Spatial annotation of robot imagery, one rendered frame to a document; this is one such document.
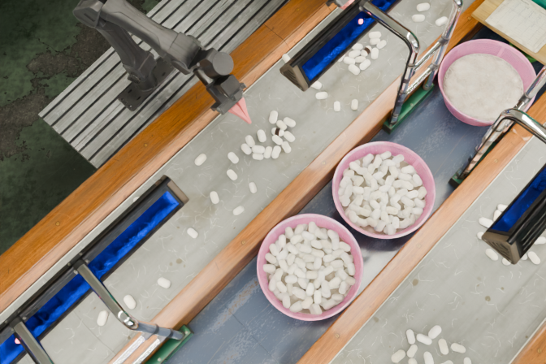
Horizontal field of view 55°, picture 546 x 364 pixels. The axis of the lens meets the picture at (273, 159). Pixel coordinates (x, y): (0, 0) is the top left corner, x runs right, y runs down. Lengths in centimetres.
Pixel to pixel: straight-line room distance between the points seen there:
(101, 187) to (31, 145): 113
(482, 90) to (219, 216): 82
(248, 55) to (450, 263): 81
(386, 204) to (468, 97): 40
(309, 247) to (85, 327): 60
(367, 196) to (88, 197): 76
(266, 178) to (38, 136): 142
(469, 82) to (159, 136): 90
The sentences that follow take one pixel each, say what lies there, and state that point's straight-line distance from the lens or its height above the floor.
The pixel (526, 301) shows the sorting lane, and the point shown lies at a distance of 146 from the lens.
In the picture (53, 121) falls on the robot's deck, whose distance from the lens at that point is 179.
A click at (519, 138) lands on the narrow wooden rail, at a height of 76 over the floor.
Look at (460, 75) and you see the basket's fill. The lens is 164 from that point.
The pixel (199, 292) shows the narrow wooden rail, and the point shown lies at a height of 76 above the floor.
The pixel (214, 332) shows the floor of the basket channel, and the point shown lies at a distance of 145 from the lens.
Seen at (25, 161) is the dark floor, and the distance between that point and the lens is 260.
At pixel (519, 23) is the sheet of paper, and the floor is 78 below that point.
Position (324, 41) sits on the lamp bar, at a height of 111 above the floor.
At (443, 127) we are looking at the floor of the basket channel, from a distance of 161.
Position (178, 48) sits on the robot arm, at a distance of 135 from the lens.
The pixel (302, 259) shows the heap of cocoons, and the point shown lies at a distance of 140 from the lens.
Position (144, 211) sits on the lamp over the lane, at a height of 110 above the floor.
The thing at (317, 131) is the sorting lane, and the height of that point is 74.
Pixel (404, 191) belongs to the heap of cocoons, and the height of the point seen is 74.
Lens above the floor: 210
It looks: 68 degrees down
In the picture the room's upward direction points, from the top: 12 degrees counter-clockwise
